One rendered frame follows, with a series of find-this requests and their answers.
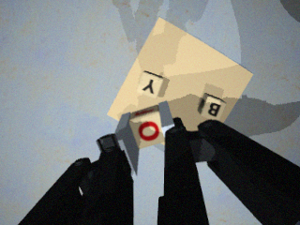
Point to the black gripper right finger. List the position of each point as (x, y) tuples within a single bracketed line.
[(267, 184)]

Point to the tan square mat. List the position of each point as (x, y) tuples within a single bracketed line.
[(189, 69)]

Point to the cream block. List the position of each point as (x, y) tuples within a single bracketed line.
[(146, 128), (211, 107), (150, 84)]

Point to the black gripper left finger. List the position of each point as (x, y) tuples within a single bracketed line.
[(109, 200)]

